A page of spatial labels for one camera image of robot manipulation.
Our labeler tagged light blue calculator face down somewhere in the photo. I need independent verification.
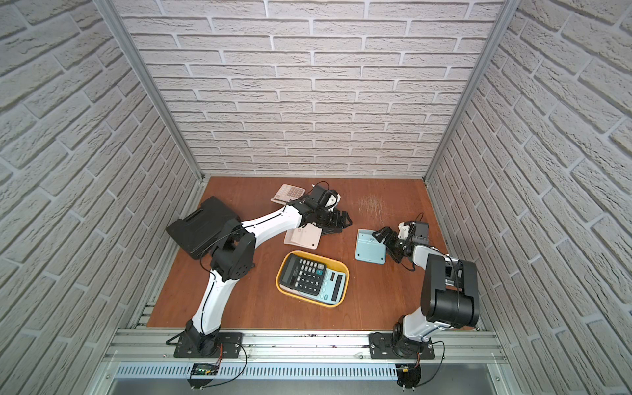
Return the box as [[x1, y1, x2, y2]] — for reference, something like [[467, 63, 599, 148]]
[[354, 229, 387, 265]]

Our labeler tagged black calculator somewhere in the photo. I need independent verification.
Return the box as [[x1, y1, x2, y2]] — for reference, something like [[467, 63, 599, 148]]
[[280, 253, 326, 296]]

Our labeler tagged light blue calculator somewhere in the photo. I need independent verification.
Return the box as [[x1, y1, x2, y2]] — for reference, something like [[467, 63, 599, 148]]
[[294, 268, 347, 305]]

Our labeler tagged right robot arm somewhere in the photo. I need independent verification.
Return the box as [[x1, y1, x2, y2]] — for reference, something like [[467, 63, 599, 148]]
[[372, 221, 480, 358]]

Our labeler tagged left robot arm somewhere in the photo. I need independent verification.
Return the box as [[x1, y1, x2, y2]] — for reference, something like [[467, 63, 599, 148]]
[[176, 197, 352, 351]]

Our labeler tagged pink calculator face down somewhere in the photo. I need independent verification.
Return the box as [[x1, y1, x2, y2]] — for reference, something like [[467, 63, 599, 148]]
[[284, 224, 322, 250]]

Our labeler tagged yellow storage tray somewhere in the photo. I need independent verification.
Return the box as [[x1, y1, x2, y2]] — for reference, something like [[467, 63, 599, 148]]
[[276, 250, 350, 309]]

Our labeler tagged small pink calculator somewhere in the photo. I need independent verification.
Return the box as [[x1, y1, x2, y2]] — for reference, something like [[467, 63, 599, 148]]
[[271, 184, 305, 205]]

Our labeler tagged black tool case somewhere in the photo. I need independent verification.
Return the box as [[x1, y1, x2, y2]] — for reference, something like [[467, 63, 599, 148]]
[[166, 196, 240, 259]]

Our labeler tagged left controller board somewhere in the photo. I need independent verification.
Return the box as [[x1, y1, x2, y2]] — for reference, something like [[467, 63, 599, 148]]
[[190, 363, 220, 377]]

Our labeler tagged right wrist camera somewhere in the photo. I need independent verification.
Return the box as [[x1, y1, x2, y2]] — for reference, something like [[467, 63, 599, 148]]
[[398, 222, 415, 240]]

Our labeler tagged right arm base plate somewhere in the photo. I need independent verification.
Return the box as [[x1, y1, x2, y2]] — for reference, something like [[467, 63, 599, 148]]
[[368, 332, 435, 362]]

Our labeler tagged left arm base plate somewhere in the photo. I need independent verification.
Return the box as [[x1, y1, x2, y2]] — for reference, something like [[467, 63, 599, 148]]
[[174, 332, 245, 360]]

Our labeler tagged aluminium rail frame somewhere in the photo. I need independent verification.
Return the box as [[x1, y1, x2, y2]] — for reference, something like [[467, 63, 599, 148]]
[[87, 329, 520, 394]]

